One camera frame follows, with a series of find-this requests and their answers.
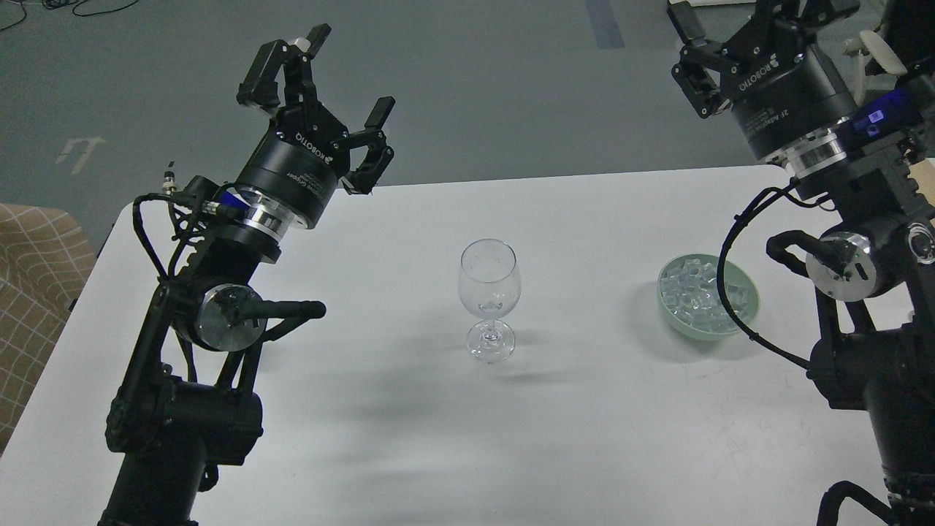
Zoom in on clear wine glass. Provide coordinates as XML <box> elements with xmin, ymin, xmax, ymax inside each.
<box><xmin>458</xmin><ymin>237</ymin><xmax>522</xmax><ymax>364</ymax></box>

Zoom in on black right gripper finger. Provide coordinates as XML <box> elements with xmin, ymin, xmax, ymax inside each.
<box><xmin>671</xmin><ymin>40</ymin><xmax>745</xmax><ymax>119</ymax></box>
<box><xmin>667</xmin><ymin>1</ymin><xmax>860</xmax><ymax>50</ymax></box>

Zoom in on person in dark clothes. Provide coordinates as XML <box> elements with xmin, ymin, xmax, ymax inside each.
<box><xmin>880</xmin><ymin>1</ymin><xmax>934</xmax><ymax>75</ymax></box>

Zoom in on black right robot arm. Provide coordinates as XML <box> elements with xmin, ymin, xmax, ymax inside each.
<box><xmin>667</xmin><ymin>1</ymin><xmax>934</xmax><ymax>525</ymax></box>

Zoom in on clear ice cubes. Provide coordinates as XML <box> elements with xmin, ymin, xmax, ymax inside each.
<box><xmin>663</xmin><ymin>258</ymin><xmax>756</xmax><ymax>334</ymax></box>

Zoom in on tan checkered chair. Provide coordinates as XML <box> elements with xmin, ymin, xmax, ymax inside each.
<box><xmin>1</xmin><ymin>203</ymin><xmax>96</xmax><ymax>449</ymax></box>

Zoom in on green bowl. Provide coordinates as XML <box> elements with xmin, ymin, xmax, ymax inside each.
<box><xmin>657</xmin><ymin>253</ymin><xmax>761</xmax><ymax>343</ymax></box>

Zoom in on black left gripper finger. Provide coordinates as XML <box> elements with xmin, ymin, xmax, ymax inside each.
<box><xmin>237</xmin><ymin>23</ymin><xmax>332</xmax><ymax>115</ymax></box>
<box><xmin>331</xmin><ymin>96</ymin><xmax>395</xmax><ymax>194</ymax></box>

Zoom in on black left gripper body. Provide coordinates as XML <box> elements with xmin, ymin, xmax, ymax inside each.
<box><xmin>236</xmin><ymin>101</ymin><xmax>350</xmax><ymax>229</ymax></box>

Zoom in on black floor cables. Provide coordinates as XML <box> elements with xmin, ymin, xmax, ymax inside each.
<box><xmin>0</xmin><ymin>0</ymin><xmax>140</xmax><ymax>31</ymax></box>

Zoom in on white office chair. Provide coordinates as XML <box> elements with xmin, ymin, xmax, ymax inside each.
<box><xmin>842</xmin><ymin>30</ymin><xmax>908</xmax><ymax>104</ymax></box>

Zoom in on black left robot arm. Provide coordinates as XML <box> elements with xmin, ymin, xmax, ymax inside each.
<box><xmin>100</xmin><ymin>23</ymin><xmax>395</xmax><ymax>525</ymax></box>

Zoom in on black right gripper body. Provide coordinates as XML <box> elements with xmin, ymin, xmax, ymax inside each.
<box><xmin>720</xmin><ymin>21</ymin><xmax>856</xmax><ymax>161</ymax></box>

